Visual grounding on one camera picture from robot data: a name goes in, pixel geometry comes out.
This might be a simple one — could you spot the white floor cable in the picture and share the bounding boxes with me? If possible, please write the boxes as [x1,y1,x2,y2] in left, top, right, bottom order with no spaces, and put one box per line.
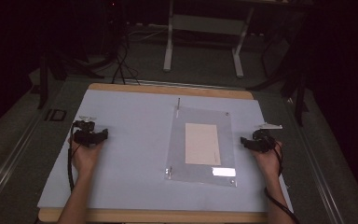
[128,22,170,43]

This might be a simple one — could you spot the clear acrylic frame panel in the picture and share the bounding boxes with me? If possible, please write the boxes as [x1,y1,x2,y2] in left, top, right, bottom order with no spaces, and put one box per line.
[164,105,238,189]

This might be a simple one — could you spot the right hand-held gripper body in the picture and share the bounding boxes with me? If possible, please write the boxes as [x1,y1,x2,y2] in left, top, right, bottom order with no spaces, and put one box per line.
[252,123,283,153]

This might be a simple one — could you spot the pale table mat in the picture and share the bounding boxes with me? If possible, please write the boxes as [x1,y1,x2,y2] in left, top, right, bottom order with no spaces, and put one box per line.
[36,89,294,214]

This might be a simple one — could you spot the person's right hand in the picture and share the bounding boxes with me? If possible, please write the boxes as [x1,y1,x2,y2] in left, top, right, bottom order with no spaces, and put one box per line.
[251,141,283,178]

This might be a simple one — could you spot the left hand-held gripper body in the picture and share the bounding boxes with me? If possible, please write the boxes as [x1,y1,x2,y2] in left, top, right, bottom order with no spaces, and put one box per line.
[73,115,101,148]

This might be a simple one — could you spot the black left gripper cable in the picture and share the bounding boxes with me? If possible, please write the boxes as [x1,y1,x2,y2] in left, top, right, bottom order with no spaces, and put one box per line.
[67,121,79,192]

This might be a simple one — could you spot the black tripod stand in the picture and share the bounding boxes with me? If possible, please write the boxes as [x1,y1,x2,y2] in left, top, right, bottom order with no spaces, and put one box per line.
[36,46,106,110]
[247,31,310,127]

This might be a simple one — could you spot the black floor cables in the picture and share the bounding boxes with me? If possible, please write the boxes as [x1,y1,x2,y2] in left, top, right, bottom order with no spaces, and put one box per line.
[111,31,142,86]

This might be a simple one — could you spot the white metal table frame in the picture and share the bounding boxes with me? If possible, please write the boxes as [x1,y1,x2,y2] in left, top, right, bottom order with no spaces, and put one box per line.
[162,0,256,79]

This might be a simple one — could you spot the black floor bracket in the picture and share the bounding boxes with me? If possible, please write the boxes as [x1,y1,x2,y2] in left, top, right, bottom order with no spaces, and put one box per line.
[44,108,67,122]

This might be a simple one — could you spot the metal floor rail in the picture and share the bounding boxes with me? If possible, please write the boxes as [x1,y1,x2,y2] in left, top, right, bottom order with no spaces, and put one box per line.
[283,97,347,224]
[0,115,46,208]

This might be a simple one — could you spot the photo print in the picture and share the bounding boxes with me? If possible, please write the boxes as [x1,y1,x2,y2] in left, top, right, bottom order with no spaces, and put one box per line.
[185,122,222,166]

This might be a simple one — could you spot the person's left hand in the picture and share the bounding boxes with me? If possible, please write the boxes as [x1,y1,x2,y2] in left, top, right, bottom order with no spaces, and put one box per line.
[69,141,103,175]

